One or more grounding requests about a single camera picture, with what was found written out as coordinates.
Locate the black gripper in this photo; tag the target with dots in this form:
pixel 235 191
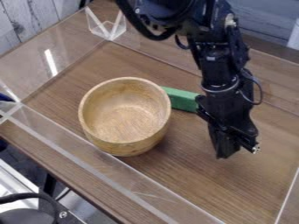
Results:
pixel 224 109

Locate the green rectangular block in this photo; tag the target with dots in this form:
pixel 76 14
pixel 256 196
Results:
pixel 181 99

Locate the brown wooden bowl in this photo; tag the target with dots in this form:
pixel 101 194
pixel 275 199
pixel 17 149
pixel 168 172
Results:
pixel 124 114

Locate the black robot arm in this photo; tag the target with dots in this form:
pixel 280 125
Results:
pixel 208 24

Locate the clear acrylic tray walls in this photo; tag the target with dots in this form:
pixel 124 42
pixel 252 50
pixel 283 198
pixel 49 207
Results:
pixel 176 184

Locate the blue object at left edge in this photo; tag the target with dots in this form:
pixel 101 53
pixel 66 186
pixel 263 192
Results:
pixel 5 98

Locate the black metal table bracket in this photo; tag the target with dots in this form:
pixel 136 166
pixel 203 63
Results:
pixel 64 216

